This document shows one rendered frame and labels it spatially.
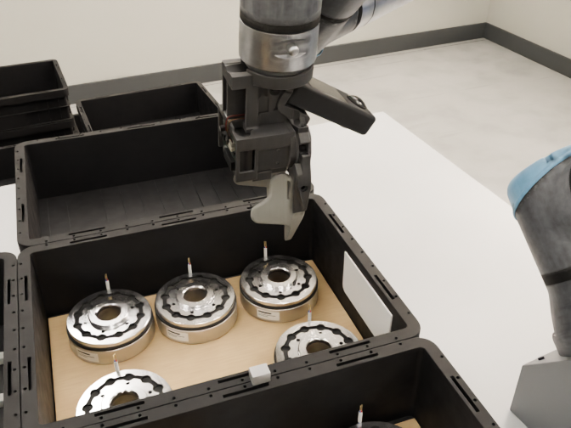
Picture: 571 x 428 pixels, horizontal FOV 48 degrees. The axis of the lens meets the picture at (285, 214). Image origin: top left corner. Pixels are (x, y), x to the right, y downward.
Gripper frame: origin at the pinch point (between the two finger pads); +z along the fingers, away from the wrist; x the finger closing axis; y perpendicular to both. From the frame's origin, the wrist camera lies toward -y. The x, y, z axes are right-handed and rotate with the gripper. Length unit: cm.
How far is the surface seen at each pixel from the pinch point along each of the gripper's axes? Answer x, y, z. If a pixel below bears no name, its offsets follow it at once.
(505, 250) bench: -12, -49, 29
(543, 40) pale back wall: -232, -252, 110
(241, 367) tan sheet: 9.3, 7.9, 14.4
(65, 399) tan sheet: 7.3, 27.9, 15.0
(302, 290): 1.5, -2.6, 12.2
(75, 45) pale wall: -267, 12, 103
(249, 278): -3.1, 3.2, 12.9
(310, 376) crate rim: 20.4, 4.5, 2.8
